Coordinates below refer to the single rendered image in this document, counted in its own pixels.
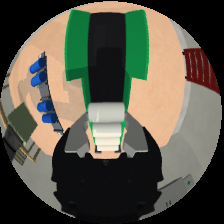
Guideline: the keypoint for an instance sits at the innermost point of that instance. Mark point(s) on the white plastic bar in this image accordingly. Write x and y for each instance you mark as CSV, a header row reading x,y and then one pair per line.
x,y
106,129
106,112
107,147
107,141

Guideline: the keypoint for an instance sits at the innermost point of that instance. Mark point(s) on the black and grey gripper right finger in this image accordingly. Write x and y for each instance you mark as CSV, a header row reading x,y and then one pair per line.
x,y
139,143

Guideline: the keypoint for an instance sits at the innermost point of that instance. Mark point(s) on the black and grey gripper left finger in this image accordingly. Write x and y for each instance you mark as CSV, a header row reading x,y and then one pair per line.
x,y
74,143

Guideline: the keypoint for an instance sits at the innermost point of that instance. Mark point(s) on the blue plastic bar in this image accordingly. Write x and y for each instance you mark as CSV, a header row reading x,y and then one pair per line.
x,y
49,118
39,64
44,106
38,79

